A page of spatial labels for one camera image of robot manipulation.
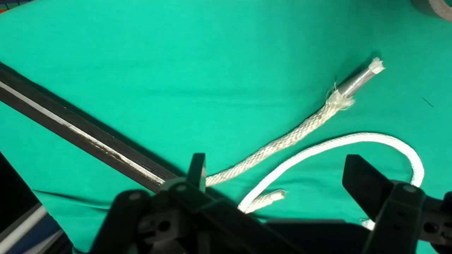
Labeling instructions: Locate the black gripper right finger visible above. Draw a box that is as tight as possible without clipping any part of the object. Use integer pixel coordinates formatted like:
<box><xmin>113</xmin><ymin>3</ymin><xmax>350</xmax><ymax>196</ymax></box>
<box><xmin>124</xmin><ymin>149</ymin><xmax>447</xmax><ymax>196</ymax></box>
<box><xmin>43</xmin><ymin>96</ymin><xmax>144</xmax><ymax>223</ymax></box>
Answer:
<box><xmin>342</xmin><ymin>155</ymin><xmax>393</xmax><ymax>209</ymax></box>

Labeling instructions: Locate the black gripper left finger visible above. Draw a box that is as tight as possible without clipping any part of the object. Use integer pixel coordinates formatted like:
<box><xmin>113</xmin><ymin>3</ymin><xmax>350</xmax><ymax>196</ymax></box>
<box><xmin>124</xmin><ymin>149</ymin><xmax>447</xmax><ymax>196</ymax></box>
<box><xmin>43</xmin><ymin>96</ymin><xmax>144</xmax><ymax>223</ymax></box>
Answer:
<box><xmin>187</xmin><ymin>152</ymin><xmax>206</xmax><ymax>190</ymax></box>

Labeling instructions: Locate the gray tape roll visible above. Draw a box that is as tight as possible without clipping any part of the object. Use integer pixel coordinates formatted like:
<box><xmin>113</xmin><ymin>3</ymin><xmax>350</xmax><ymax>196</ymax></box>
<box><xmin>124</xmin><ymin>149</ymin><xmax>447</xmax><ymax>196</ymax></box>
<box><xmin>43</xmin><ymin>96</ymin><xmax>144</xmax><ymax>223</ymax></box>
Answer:
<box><xmin>411</xmin><ymin>0</ymin><xmax>452</xmax><ymax>22</ymax></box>

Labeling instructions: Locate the green table cloth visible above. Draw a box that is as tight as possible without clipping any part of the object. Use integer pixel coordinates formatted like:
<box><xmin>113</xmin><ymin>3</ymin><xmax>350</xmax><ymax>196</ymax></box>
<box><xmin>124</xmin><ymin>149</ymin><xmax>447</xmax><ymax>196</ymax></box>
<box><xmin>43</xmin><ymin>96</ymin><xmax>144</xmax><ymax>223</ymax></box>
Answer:
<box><xmin>0</xmin><ymin>0</ymin><xmax>452</xmax><ymax>252</ymax></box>

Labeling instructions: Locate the long black bar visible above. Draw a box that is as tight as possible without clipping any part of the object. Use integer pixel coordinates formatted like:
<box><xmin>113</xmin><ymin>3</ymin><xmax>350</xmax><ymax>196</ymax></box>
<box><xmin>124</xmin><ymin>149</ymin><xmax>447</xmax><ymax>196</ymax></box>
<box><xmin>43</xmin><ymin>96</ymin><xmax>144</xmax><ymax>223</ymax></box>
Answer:
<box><xmin>0</xmin><ymin>63</ymin><xmax>181</xmax><ymax>192</ymax></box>

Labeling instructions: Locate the white braided rope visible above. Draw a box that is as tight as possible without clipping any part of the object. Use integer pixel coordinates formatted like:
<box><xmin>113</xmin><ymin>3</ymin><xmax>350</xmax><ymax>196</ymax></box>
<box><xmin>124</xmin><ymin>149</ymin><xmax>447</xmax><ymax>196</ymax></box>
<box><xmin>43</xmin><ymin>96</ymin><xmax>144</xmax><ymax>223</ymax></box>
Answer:
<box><xmin>205</xmin><ymin>56</ymin><xmax>427</xmax><ymax>231</ymax></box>

